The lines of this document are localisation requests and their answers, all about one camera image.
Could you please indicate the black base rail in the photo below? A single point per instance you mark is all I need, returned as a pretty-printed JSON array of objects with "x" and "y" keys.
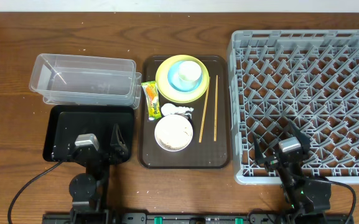
[{"x": 142, "y": 218}]

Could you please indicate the grey dishwasher rack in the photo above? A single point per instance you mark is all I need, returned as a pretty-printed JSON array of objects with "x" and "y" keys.
[{"x": 309, "y": 78}]

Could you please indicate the white tissue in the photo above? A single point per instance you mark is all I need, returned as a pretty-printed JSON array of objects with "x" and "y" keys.
[{"x": 169, "y": 109}]

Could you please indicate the rice grains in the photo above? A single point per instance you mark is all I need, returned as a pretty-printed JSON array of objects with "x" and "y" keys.
[{"x": 174, "y": 132}]

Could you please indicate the green orange snack wrapper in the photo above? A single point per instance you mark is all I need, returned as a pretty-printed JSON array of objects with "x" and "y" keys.
[{"x": 152, "y": 99}]

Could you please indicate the black rectangular tray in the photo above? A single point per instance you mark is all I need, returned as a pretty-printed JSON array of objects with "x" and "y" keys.
[{"x": 67, "y": 122}]

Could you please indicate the white bowl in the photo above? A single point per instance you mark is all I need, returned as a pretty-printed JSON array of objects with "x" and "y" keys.
[{"x": 159, "y": 137}]

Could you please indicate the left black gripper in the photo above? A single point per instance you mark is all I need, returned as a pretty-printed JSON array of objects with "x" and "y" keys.
[{"x": 120, "y": 155}]

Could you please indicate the yellow plate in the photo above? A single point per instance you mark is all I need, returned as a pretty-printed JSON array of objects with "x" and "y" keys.
[{"x": 169, "y": 92}]

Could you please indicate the clear plastic bin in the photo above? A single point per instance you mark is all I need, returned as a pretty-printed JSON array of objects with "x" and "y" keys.
[{"x": 86, "y": 80}]

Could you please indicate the white cup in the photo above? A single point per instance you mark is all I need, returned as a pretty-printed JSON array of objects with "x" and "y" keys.
[{"x": 189, "y": 73}]

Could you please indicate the light blue bowl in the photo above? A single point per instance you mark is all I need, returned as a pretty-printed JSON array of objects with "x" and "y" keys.
[{"x": 173, "y": 77}]

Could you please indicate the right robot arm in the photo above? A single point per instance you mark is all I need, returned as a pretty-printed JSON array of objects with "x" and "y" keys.
[{"x": 309, "y": 198}]

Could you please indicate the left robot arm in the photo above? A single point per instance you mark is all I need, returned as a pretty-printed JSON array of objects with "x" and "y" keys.
[{"x": 89, "y": 189}]

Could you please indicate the left wooden chopstick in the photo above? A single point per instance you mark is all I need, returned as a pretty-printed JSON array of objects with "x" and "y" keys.
[{"x": 204, "y": 113}]

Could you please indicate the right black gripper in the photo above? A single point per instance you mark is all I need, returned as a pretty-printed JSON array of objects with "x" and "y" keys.
[{"x": 276, "y": 160}]

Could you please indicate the dark brown serving tray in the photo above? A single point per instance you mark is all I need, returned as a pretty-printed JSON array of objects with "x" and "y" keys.
[{"x": 207, "y": 154}]

